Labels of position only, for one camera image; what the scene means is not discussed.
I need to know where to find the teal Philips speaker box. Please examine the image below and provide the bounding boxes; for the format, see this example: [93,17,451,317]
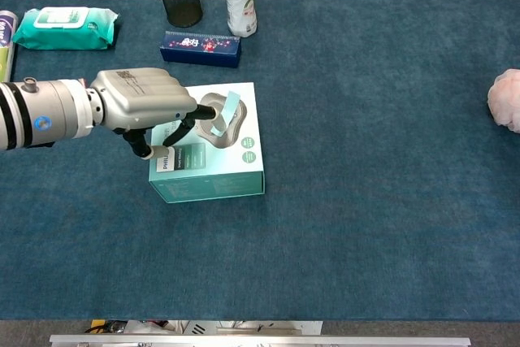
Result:
[147,81,267,204]

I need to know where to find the small light blue strip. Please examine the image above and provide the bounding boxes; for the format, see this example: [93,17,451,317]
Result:
[210,90,241,137]

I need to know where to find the pink fluffy object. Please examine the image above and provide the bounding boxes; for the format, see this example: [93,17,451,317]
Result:
[486,69,520,133]

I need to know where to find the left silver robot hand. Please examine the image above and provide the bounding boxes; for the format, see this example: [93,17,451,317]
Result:
[87,68,228,160]

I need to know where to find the dark blue long box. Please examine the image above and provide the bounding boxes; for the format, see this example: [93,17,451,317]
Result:
[158,30,242,69]

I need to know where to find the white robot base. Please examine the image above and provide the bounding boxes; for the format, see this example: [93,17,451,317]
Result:
[123,319,324,336]

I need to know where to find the green wet wipes pack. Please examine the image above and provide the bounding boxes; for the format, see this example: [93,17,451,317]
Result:
[11,6,120,51]

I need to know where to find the aluminium profile rail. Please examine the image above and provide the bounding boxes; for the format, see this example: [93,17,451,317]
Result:
[49,334,472,347]

